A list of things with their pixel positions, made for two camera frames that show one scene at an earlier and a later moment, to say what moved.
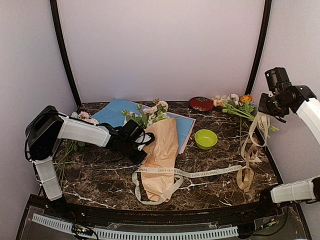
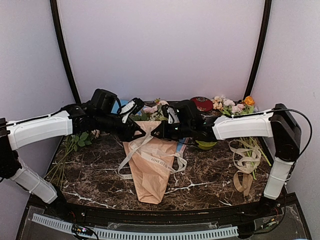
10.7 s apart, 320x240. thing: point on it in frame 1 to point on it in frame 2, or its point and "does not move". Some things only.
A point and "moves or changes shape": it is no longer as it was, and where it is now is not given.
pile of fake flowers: [240, 107] moves or changes shape
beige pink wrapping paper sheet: [162, 142] moves or changes shape
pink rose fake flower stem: [161, 107] to [159, 115]
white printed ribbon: [255, 141] to [167, 166]
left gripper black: [140, 158] to [126, 134]
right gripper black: [263, 108] to [164, 133]
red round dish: [201, 103] does not move
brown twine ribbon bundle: [245, 174] moves or changes shape
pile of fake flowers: [71, 145] does not move
